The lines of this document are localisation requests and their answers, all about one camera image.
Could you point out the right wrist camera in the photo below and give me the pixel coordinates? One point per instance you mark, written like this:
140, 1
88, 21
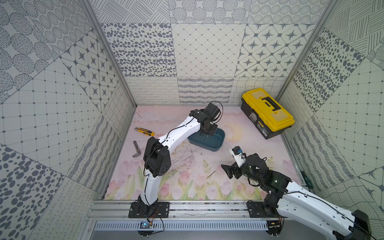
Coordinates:
238, 155

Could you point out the yellow black toolbox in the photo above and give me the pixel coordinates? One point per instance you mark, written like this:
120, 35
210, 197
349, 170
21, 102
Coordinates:
268, 116

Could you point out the aluminium mounting rail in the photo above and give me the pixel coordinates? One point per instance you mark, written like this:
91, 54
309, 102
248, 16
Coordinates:
179, 210

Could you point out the teal plastic storage box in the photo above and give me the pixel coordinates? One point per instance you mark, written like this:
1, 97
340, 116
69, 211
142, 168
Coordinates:
208, 142

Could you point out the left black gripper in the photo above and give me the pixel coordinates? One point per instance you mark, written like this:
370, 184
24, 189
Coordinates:
210, 126

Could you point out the yellow utility knife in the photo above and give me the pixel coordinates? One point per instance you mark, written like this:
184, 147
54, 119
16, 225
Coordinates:
145, 131

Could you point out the pink floral table mat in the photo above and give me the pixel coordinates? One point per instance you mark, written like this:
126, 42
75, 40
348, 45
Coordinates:
186, 179

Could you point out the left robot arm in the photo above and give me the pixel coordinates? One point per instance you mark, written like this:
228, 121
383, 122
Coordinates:
157, 156

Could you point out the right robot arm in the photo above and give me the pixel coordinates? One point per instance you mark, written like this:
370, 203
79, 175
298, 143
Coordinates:
286, 199

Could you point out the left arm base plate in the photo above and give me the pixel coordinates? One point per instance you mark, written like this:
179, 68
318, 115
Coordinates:
156, 210

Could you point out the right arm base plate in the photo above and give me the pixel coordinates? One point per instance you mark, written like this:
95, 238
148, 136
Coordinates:
263, 209

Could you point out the grey metal angle tool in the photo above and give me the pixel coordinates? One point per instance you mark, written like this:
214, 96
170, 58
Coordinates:
138, 151

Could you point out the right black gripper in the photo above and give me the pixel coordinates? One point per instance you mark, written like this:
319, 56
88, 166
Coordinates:
228, 170

